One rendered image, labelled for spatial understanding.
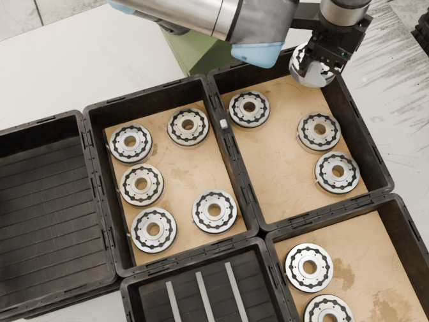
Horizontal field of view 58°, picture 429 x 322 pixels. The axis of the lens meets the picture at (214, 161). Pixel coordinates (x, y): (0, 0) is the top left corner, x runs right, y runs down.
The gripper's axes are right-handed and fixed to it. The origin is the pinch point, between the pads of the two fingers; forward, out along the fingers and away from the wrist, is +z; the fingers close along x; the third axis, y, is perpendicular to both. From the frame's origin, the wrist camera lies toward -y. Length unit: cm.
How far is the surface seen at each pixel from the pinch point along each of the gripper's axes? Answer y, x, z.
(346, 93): 9.5, 4.0, 6.2
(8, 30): -164, -1, 100
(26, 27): -157, 6, 100
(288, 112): -0.3, -2.3, 16.2
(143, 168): -20.7, -35.2, 13.5
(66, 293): -14, -65, 6
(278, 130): 0.1, -8.0, 16.3
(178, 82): -24.4, -14.9, 6.7
